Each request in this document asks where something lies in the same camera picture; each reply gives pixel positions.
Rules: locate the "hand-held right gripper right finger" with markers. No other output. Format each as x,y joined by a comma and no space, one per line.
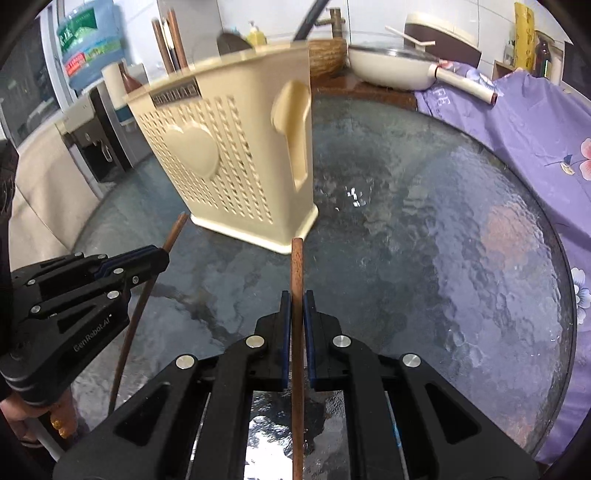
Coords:
309,337

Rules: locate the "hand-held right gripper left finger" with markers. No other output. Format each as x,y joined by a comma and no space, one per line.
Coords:
286,337

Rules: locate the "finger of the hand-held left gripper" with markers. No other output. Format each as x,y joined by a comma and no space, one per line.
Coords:
138,272
60,274

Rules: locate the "thin brown chopstick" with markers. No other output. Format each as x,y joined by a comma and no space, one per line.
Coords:
134,323

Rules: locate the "brown wooden chopstick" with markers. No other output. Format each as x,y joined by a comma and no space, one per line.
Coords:
179,41
298,272
162,46

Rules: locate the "beige plastic utensil holder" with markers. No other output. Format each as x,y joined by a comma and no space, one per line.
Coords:
231,184

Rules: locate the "reddish brown wooden utensil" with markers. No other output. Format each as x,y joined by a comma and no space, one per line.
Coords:
131,81

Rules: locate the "black chopstick with yellow tip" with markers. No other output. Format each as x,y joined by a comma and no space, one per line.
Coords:
173,57

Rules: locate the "person's left hand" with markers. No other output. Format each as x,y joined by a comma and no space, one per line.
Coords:
64,417

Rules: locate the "beige cloth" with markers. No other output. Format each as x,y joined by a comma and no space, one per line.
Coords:
46,194

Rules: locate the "water dispenser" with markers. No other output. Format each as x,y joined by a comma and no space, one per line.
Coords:
92,138

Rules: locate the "white paper roll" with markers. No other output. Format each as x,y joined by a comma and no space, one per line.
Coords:
111,83

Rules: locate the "blue water bottle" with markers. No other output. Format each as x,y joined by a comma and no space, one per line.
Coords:
90,41

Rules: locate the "wooden side table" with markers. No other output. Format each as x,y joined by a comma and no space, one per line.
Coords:
360,92

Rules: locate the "yellow soap bottle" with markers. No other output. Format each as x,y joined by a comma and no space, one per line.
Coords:
255,36

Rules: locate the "brown woven basin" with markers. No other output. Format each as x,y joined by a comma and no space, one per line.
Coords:
328,57

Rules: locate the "white pan with glass lid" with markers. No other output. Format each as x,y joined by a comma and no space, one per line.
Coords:
392,69

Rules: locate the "purple floral cloth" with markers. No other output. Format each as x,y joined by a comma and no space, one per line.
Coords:
531,138

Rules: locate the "wooden faucet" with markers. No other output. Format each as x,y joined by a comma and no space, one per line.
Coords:
334,21

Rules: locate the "brown and cream rice cooker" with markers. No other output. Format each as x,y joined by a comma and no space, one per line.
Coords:
443,39

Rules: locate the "brown glass bottle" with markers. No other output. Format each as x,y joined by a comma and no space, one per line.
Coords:
544,60

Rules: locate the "yellow box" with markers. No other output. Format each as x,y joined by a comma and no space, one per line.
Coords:
525,37

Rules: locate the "white microwave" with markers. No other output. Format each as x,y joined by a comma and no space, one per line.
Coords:
577,69

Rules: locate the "teal wall holder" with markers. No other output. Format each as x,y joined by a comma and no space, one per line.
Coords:
125,115

